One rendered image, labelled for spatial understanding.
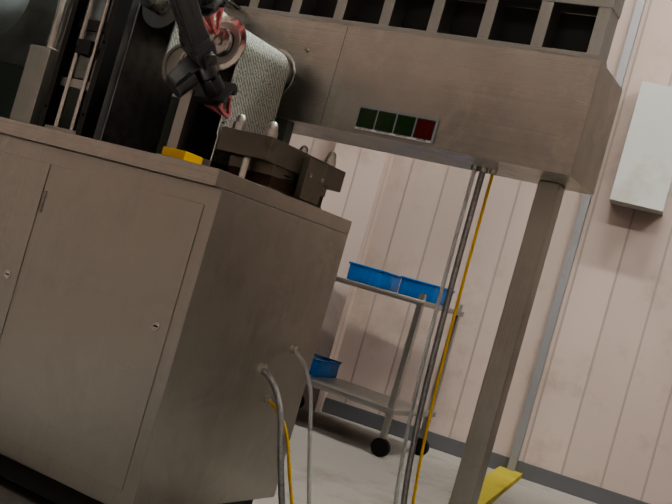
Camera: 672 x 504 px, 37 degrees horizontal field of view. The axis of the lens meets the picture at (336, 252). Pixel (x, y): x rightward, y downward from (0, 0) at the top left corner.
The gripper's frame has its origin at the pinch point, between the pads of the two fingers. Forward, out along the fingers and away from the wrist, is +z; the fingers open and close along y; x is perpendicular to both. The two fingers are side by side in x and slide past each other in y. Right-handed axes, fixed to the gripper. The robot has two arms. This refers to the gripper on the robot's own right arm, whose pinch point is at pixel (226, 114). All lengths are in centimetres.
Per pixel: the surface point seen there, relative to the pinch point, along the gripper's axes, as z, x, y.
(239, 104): 1.2, 5.3, 0.2
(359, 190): 219, 144, -98
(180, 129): -2.0, -9.5, -8.2
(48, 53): 0, 9, -74
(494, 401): 67, -23, 76
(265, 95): 7.3, 15.3, 0.2
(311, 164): 13.6, 0.4, 22.0
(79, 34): -16.2, 4.2, -47.0
